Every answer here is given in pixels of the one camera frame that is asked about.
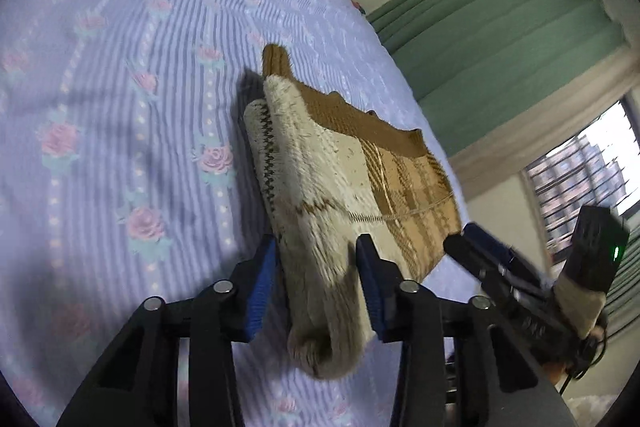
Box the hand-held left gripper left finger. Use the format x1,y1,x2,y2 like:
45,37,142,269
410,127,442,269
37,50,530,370
55,234,278,427

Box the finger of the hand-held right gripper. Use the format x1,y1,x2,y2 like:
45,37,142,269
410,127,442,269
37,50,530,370
443,233,501,283
461,222,523,265

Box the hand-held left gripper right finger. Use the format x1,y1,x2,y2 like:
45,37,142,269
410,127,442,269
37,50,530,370
355,234,576,427

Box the brown and cream plaid sweater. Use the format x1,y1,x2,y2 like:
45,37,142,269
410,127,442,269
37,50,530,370
243,44,462,380

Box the window with metal grille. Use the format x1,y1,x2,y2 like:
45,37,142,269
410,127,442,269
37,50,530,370
522,97,640,343

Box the green curtain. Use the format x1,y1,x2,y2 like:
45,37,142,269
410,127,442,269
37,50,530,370
367,0,628,158

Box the purple striped floral bedsheet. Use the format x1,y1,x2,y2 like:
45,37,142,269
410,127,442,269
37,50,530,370
0,0,471,427

